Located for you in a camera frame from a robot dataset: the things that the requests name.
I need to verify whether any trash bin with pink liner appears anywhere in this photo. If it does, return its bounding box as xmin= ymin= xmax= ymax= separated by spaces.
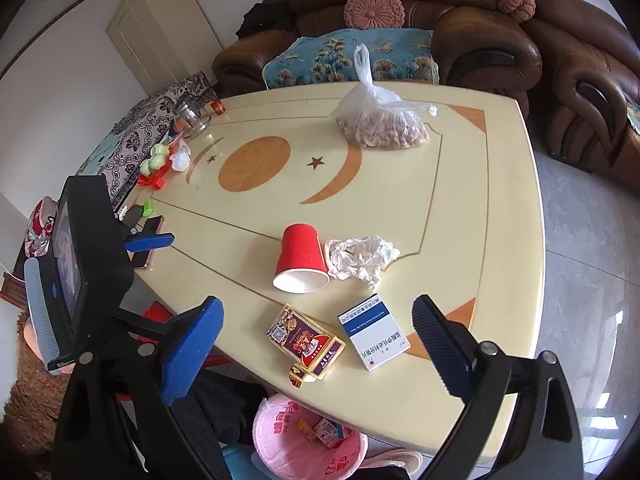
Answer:
xmin=251 ymin=392 xmax=368 ymax=480

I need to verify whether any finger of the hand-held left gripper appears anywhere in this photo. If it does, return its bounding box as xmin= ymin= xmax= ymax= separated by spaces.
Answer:
xmin=112 ymin=309 xmax=173 ymax=345
xmin=124 ymin=231 xmax=176 ymax=254

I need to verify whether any brown leather sofa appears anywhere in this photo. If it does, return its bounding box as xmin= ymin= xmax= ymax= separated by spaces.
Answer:
xmin=212 ymin=0 xmax=543 ymax=106

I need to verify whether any red floral cloth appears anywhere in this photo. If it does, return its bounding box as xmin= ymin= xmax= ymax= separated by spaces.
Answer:
xmin=24 ymin=197 xmax=61 ymax=261

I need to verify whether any brown leather armchair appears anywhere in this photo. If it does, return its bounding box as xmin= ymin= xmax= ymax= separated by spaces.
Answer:
xmin=520 ymin=0 xmax=640 ymax=193

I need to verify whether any glass pitcher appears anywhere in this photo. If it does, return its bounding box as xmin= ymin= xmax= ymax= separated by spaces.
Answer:
xmin=172 ymin=95 xmax=213 ymax=140

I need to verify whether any person's pink slipper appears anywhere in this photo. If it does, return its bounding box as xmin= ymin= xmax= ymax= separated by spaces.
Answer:
xmin=367 ymin=447 xmax=423 ymax=473

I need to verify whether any pink smartphone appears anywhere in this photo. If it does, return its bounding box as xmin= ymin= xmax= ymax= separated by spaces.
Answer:
xmin=131 ymin=215 xmax=165 ymax=270

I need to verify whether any blue armchair seat cover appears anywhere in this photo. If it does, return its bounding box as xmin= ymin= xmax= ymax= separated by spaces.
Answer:
xmin=625 ymin=95 xmax=640 ymax=136

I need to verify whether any blue floral sofa cover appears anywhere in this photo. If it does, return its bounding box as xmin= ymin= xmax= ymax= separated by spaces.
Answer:
xmin=262 ymin=27 xmax=441 ymax=91

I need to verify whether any person's leg in dark pants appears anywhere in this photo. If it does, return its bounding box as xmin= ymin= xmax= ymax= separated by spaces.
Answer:
xmin=192 ymin=367 xmax=281 ymax=448

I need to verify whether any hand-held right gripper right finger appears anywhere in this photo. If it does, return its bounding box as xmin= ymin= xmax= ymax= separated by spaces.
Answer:
xmin=412 ymin=295 xmax=583 ymax=480

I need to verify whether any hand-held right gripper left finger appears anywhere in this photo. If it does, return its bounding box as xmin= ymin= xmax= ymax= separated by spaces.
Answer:
xmin=52 ymin=296 xmax=231 ymax=480

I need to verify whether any beige coffee table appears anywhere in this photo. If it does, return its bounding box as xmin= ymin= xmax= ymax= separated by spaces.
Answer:
xmin=120 ymin=81 xmax=543 ymax=463

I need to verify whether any plastic bag of peanuts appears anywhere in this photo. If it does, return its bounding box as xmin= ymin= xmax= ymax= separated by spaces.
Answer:
xmin=331 ymin=44 xmax=438 ymax=150

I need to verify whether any cream wardrobe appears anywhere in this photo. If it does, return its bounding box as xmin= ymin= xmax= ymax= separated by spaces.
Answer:
xmin=106 ymin=0 xmax=223 ymax=96

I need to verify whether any floral patterned couch cover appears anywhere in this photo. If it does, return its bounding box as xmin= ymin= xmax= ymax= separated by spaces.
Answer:
xmin=75 ymin=72 xmax=218 ymax=201

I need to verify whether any red paper cup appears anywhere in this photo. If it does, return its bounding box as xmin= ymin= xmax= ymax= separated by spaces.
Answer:
xmin=271 ymin=223 xmax=331 ymax=293

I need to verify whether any white blue medicine box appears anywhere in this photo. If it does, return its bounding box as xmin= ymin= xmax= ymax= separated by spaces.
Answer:
xmin=337 ymin=292 xmax=412 ymax=372

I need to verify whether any dark clothing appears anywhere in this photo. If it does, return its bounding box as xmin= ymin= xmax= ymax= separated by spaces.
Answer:
xmin=236 ymin=1 xmax=301 ymax=38

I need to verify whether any green white teapot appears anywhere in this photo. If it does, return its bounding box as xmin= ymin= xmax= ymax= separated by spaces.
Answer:
xmin=140 ymin=144 xmax=173 ymax=173

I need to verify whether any person's left forearm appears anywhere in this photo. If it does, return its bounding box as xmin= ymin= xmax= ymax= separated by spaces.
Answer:
xmin=0 ymin=310 xmax=71 ymax=480

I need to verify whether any red tray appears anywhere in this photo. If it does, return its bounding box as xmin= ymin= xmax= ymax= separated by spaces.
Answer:
xmin=137 ymin=137 xmax=191 ymax=192

